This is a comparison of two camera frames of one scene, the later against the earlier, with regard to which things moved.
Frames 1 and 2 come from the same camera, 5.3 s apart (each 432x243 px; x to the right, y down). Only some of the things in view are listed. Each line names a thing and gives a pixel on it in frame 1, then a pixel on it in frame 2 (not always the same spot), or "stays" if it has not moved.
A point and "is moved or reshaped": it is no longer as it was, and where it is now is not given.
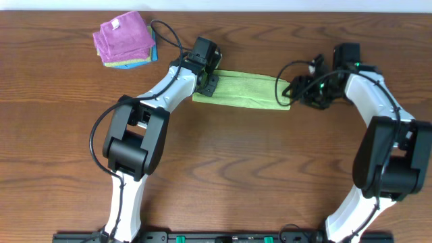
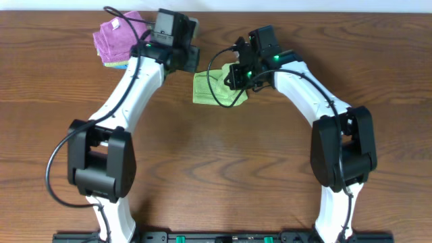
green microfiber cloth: (248, 90) is moved or reshaped
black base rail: (225, 237) stays
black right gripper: (300, 84) to (236, 82)
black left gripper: (209, 92) to (192, 53)
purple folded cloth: (125, 38) stays
